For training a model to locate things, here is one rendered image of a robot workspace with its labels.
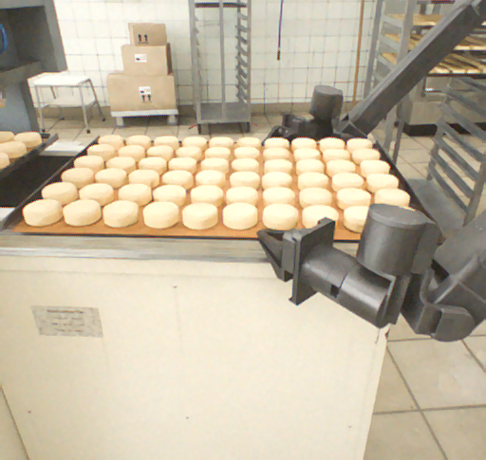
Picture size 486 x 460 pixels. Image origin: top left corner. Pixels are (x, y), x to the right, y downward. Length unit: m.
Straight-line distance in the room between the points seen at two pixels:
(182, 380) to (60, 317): 0.24
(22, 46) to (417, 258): 0.96
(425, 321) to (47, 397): 0.70
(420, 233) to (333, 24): 4.36
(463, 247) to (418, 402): 1.16
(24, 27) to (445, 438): 1.57
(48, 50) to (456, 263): 0.94
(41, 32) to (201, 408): 0.86
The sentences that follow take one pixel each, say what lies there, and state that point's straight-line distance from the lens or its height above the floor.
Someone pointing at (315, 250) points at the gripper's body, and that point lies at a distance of 0.51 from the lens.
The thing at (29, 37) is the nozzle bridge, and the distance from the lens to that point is 1.14.
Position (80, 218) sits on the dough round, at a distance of 0.64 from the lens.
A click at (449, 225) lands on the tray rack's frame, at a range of 2.37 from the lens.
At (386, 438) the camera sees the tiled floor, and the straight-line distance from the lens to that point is 1.51.
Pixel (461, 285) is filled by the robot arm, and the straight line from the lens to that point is 0.49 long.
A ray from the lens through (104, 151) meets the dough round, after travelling 0.87.
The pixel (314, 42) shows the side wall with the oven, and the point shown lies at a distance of 4.73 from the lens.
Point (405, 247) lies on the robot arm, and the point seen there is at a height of 0.98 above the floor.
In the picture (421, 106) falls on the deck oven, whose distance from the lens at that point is 4.12.
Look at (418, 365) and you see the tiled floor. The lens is 1.74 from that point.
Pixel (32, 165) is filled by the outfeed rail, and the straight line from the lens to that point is 1.02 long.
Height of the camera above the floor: 1.20
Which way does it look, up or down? 29 degrees down
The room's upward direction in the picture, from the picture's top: straight up
